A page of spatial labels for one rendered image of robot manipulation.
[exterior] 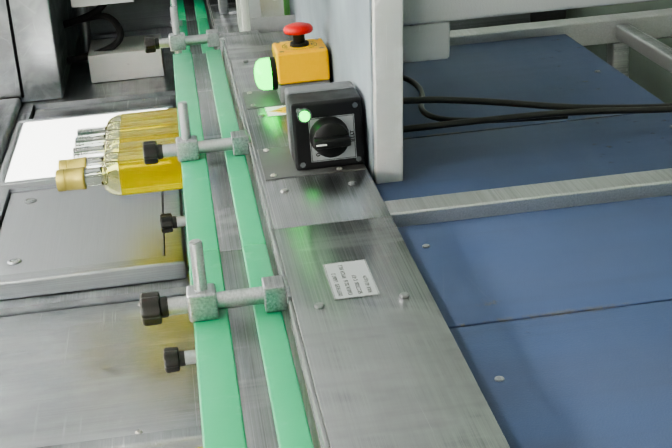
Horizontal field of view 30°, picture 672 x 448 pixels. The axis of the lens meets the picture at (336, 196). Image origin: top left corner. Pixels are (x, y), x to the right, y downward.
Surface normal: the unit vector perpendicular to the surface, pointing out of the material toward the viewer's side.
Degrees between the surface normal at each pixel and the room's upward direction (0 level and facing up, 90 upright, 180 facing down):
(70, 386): 90
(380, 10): 90
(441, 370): 90
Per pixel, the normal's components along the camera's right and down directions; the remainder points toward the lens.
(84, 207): -0.07, -0.93
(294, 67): 0.14, 0.33
